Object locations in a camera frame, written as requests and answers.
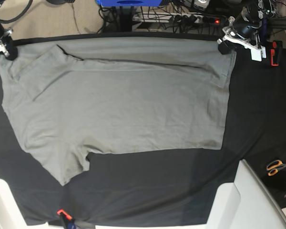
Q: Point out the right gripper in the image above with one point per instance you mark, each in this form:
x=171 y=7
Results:
x=5 y=38

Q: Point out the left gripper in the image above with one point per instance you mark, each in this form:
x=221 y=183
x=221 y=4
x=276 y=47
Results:
x=242 y=27

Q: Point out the grey T-shirt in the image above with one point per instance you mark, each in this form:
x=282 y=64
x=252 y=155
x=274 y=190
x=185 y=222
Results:
x=61 y=107

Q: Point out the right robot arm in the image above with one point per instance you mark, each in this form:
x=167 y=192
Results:
x=17 y=17

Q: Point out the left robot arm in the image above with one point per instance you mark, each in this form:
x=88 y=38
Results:
x=264 y=8

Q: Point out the red black clamp right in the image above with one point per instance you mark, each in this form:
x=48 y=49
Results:
x=276 y=52

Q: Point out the white power strip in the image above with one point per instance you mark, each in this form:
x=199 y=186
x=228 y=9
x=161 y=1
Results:
x=166 y=17

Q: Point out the blue plastic box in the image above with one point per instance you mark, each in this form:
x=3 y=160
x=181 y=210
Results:
x=121 y=3

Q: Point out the black table cloth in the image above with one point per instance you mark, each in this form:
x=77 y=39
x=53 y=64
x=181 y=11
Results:
x=172 y=187

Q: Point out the red blue clamp bottom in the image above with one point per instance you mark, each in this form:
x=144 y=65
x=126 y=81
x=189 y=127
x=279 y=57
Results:
x=67 y=221

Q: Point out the black stand post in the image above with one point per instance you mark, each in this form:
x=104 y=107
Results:
x=126 y=14

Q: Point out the orange handled scissors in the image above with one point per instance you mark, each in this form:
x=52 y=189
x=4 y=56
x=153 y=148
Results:
x=274 y=167

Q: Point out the white table frame left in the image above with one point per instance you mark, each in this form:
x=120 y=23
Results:
x=10 y=215

